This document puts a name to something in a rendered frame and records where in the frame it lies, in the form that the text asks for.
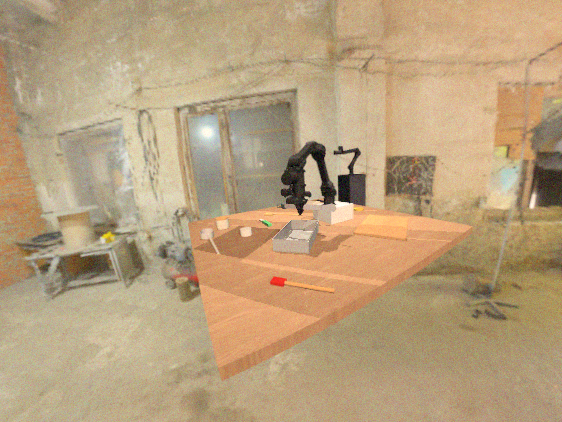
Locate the beige short cylinder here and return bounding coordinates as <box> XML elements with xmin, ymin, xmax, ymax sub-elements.
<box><xmin>240</xmin><ymin>227</ymin><xmax>252</xmax><ymax>237</ymax></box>

